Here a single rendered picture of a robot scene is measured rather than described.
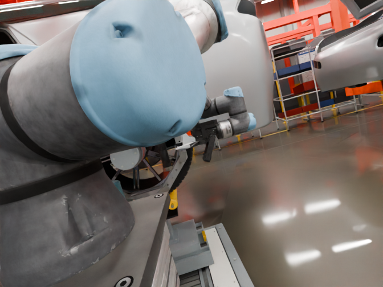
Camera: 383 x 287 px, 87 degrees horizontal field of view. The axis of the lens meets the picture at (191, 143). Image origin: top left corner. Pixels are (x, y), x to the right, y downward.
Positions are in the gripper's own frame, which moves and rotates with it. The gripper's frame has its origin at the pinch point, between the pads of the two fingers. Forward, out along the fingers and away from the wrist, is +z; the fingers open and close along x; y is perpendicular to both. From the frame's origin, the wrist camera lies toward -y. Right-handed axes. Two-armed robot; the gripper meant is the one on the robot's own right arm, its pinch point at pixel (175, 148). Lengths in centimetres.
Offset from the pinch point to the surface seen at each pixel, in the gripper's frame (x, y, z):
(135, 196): -20.7, -21.5, 27.0
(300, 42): -365, 102, -332
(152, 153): -31.2, -3.3, 13.5
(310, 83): -365, 8, -337
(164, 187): -20.3, -21.2, 11.2
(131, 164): -6.2, -2.4, 20.7
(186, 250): -25, -62, 11
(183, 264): -22, -68, 14
